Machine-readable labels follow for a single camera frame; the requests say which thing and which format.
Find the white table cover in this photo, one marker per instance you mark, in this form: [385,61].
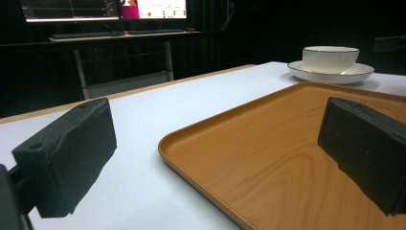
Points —
[143,127]

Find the bright computer monitor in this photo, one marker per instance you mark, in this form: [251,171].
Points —
[154,9]

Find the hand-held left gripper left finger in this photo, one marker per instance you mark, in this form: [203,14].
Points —
[70,153]

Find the metal-legged desk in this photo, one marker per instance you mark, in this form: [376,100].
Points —
[124,60]

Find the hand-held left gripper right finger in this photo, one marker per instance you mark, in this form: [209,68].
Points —
[367,150]

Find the black keyboard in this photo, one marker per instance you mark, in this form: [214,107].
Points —
[156,31]
[84,34]

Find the dark computer monitor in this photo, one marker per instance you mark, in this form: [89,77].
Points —
[68,9]

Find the white ribbed bowl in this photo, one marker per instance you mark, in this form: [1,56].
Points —
[330,59]

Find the white ribbed plate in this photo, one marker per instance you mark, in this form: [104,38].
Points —
[332,75]

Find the brown wooden tray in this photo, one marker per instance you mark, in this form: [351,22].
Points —
[271,159]

